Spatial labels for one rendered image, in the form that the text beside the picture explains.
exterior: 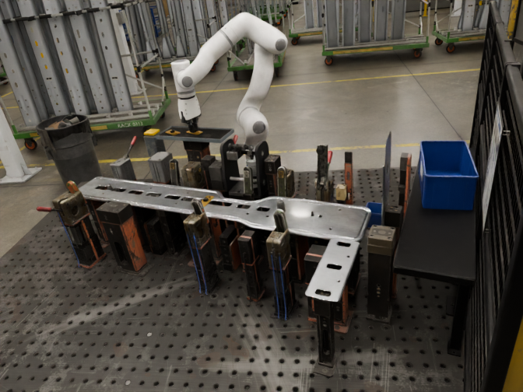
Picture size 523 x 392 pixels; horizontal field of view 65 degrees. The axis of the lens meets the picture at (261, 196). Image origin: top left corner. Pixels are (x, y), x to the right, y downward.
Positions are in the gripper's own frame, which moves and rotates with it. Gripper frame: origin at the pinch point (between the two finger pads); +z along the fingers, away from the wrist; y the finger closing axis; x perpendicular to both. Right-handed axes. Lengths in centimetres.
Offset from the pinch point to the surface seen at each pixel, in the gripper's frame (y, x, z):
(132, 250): 54, 9, 36
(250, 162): 5.7, 39.9, 8.1
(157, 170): 24.2, -2.4, 13.1
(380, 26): -658, -204, 62
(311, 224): 21, 80, 19
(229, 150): 9.5, 32.1, 2.5
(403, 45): -634, -149, 91
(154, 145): 10.4, -20.7, 8.7
